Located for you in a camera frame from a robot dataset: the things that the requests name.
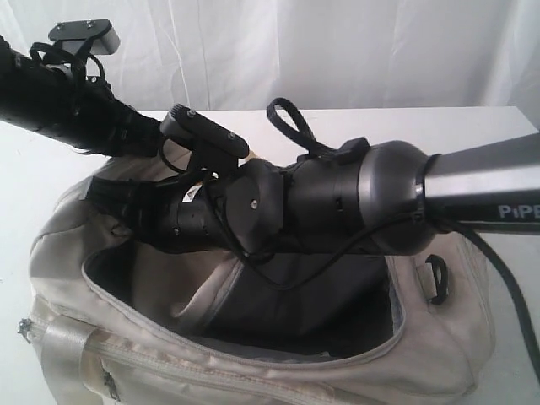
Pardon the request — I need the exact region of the cream fabric duffel bag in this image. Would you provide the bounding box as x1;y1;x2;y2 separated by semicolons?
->
16;147;497;405

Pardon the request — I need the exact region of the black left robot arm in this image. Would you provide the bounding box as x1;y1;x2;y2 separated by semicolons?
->
1;40;164;157

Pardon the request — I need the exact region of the white backdrop curtain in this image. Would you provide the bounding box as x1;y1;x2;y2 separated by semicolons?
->
1;1;539;119

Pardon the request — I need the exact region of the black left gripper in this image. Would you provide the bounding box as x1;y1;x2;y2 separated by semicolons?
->
71;84;163;157

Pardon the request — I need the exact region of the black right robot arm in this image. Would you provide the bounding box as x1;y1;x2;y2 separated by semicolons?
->
86;134;539;257

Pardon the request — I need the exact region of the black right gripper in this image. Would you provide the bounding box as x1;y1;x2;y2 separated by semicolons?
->
84;176;186;253

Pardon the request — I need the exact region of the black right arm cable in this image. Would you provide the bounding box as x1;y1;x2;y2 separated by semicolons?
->
155;96;540;351

